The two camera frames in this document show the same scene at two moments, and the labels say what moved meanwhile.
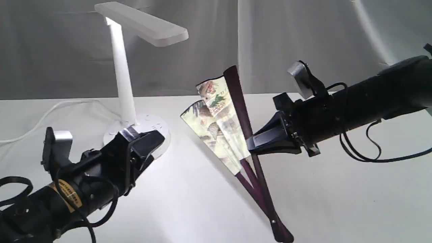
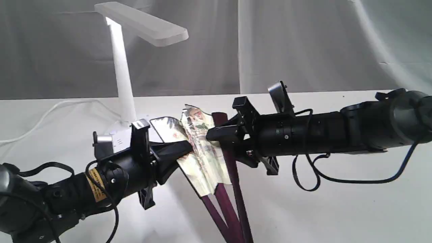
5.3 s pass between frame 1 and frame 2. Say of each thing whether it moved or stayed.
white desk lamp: stayed
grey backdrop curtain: stayed
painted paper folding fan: moved
